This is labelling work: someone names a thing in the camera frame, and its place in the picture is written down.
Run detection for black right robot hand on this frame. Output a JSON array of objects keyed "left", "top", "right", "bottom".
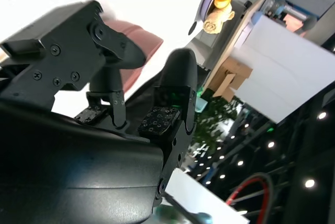
[{"left": 0, "top": 0, "right": 197, "bottom": 224}]

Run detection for large white panel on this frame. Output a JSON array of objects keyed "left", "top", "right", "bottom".
[{"left": 229, "top": 15, "right": 335, "bottom": 125}]

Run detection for brown cardboard box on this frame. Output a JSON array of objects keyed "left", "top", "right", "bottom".
[{"left": 209, "top": 57, "right": 254, "bottom": 102}]

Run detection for pink plastic bowl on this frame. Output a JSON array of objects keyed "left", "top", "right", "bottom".
[{"left": 103, "top": 19, "right": 164, "bottom": 94}]

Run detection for white foam board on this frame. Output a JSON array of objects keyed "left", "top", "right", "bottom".
[{"left": 164, "top": 167, "right": 250, "bottom": 224}]

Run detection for black round table grommet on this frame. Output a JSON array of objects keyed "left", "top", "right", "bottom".
[{"left": 187, "top": 21, "right": 199, "bottom": 37}]

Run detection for green leafy plant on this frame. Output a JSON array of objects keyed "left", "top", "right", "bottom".
[{"left": 193, "top": 98, "right": 245, "bottom": 154}]

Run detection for red curved cable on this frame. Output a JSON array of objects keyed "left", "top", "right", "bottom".
[{"left": 225, "top": 173, "right": 274, "bottom": 206}]

